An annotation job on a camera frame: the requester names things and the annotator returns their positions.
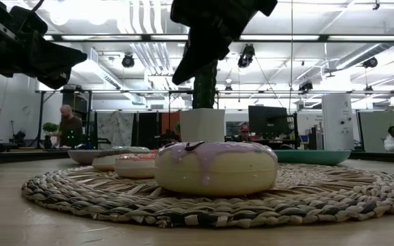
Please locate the white column cabinet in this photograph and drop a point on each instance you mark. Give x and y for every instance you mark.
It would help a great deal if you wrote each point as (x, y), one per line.
(337, 119)

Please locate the large mint frosted donut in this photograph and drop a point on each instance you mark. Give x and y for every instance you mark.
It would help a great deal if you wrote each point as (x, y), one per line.
(132, 149)

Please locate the round woven straw placemat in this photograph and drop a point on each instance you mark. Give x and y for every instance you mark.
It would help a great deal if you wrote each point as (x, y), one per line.
(115, 205)

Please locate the lilac plate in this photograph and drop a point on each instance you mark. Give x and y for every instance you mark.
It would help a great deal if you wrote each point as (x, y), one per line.
(80, 156)

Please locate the black computer monitor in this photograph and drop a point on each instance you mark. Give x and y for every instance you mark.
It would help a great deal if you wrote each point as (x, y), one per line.
(267, 121)

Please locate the small green potted plant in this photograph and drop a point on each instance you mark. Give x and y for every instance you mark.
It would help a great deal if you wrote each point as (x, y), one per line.
(49, 128)

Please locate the pink sprinkled donut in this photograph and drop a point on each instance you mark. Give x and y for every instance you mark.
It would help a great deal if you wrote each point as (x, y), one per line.
(133, 169)

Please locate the white hexagonal plant pot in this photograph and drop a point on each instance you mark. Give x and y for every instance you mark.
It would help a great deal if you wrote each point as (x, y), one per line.
(202, 126)

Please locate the grey partition panel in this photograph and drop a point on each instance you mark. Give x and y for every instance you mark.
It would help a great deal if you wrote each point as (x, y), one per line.
(371, 131)

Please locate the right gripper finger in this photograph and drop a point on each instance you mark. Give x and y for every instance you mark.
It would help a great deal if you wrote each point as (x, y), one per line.
(192, 48)
(210, 51)

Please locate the patterned grey curtain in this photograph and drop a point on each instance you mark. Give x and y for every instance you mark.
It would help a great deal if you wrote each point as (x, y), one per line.
(115, 130)

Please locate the black ceiling camera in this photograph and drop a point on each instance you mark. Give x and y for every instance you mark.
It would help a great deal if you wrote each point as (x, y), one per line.
(246, 58)
(369, 62)
(128, 61)
(305, 86)

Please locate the large purple frosted donut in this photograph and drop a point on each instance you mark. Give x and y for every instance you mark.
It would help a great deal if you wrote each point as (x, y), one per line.
(217, 174)

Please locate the black overhead frame beam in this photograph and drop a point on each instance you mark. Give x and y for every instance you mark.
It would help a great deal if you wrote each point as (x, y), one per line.
(323, 38)

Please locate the teal plate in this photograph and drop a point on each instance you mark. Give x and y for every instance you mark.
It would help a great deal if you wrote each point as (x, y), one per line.
(313, 157)

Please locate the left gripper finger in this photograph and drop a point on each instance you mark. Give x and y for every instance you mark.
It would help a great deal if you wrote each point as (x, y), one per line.
(63, 51)
(53, 73)

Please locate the black aluminium table frame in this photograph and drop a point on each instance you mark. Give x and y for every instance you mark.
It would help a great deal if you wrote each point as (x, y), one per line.
(12, 157)

